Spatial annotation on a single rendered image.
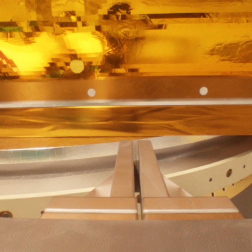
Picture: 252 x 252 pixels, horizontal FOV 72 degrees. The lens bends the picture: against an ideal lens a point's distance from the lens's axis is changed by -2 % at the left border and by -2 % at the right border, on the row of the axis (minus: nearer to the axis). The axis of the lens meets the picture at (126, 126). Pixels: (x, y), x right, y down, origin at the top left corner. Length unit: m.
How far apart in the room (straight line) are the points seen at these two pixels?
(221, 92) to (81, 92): 0.19
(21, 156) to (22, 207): 0.06
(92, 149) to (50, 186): 0.07
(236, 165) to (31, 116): 0.33
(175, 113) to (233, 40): 0.11
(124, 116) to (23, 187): 0.16
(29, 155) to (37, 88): 0.09
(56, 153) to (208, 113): 0.22
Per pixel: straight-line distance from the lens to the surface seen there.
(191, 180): 0.27
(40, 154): 0.25
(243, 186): 0.46
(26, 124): 0.30
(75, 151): 0.24
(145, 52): 0.24
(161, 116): 0.26
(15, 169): 0.29
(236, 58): 0.27
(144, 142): 0.15
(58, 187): 0.24
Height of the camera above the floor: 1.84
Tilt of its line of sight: 15 degrees down
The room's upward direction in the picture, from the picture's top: 1 degrees counter-clockwise
